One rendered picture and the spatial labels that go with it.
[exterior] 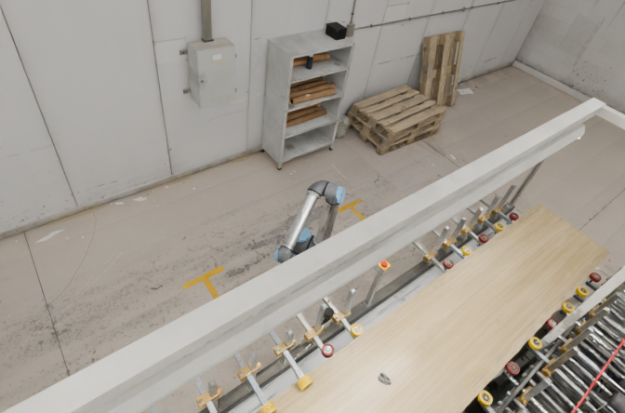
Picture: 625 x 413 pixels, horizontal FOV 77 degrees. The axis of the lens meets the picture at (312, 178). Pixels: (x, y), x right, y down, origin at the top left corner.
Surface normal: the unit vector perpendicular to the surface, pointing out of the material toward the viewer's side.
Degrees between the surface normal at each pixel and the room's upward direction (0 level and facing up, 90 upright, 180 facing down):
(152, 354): 0
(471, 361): 0
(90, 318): 0
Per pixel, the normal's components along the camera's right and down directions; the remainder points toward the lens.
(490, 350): 0.14, -0.73
